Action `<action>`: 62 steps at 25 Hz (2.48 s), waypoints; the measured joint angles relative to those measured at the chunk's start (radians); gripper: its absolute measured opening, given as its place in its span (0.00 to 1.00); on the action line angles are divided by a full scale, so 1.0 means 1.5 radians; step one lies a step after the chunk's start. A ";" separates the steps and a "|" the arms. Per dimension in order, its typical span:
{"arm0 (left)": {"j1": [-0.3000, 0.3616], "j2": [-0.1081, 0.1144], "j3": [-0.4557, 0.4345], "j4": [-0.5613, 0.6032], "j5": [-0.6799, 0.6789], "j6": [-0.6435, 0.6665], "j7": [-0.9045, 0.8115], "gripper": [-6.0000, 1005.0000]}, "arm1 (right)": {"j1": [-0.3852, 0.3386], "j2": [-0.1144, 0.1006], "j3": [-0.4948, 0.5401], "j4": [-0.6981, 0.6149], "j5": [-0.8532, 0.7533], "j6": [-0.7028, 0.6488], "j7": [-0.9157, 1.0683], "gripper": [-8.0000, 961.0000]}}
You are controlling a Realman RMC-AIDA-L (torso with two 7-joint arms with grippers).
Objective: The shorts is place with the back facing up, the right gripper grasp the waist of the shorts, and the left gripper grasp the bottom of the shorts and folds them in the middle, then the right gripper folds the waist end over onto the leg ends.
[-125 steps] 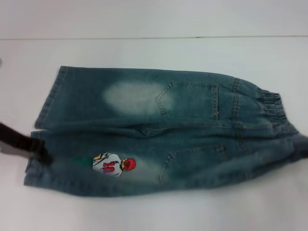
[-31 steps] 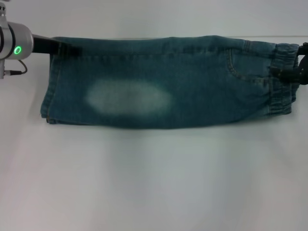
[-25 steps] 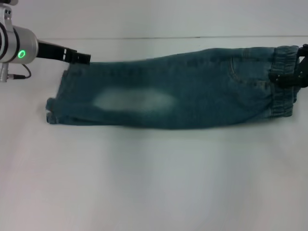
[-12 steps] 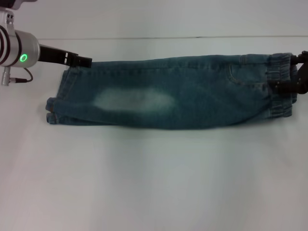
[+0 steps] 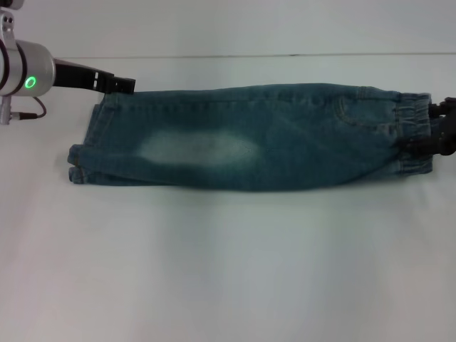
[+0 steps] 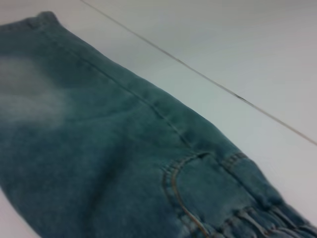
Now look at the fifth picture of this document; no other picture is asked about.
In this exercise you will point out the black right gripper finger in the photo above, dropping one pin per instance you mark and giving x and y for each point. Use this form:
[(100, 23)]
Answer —
[(445, 107), (434, 146)]

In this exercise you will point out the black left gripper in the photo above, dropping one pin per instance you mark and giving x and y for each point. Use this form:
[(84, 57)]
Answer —
[(75, 76)]

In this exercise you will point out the blue denim shorts basketball print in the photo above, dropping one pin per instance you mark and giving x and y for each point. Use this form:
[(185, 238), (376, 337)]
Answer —
[(249, 142)]

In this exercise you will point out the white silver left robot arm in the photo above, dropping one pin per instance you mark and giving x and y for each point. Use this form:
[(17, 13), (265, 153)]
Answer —
[(32, 64)]

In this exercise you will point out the silver left wrist clamp bracket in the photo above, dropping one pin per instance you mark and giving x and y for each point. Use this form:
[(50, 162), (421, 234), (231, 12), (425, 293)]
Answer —
[(7, 21)]

